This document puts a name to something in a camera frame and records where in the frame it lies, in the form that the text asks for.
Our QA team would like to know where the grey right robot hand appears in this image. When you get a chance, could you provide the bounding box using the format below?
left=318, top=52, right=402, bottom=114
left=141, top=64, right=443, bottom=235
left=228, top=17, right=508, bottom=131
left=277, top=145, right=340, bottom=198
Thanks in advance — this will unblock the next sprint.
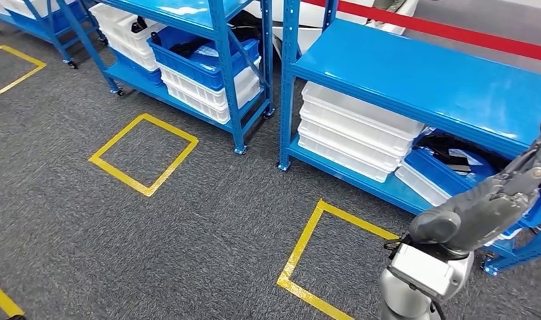
left=408, top=118, right=541, bottom=255

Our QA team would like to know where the black plastic part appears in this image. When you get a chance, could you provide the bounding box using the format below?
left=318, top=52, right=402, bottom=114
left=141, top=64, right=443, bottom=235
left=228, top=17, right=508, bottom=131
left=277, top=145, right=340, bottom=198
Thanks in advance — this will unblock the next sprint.
left=130, top=15, right=148, bottom=35
left=169, top=39, right=210, bottom=59
left=416, top=134, right=512, bottom=174

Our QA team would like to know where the blue metal shelf rack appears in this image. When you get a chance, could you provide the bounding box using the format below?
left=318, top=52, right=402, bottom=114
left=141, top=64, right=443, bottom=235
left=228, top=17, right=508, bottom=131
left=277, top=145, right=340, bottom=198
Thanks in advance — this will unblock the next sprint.
left=55, top=0, right=276, bottom=155
left=0, top=0, right=108, bottom=70
left=276, top=0, right=541, bottom=278

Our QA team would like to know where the blue plastic crate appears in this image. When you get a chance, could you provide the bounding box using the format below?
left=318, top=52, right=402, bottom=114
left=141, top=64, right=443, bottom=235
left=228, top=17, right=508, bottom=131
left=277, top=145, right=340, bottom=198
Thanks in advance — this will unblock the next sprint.
left=402, top=132, right=541, bottom=241
left=147, top=26, right=261, bottom=92
left=111, top=48, right=163, bottom=87
left=5, top=2, right=89, bottom=39

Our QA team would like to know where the yellow floor tape square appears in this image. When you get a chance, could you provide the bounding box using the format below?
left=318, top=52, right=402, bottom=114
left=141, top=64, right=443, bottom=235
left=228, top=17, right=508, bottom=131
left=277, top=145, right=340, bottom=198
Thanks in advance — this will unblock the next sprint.
left=276, top=199, right=400, bottom=320
left=88, top=113, right=200, bottom=198
left=0, top=275, right=26, bottom=320

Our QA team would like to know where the red barrier belt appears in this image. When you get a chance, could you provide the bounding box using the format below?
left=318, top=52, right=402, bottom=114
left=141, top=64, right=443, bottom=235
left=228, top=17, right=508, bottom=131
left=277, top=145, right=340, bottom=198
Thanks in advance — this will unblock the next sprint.
left=302, top=0, right=541, bottom=63

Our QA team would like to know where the white car body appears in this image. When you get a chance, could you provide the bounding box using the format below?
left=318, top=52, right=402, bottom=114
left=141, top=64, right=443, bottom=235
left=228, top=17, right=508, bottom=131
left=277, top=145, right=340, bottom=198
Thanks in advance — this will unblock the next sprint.
left=243, top=0, right=420, bottom=58

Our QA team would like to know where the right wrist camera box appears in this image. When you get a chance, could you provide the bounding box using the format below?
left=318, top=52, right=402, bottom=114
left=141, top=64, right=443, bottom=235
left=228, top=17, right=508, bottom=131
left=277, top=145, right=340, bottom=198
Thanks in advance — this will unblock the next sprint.
left=387, top=243, right=457, bottom=302

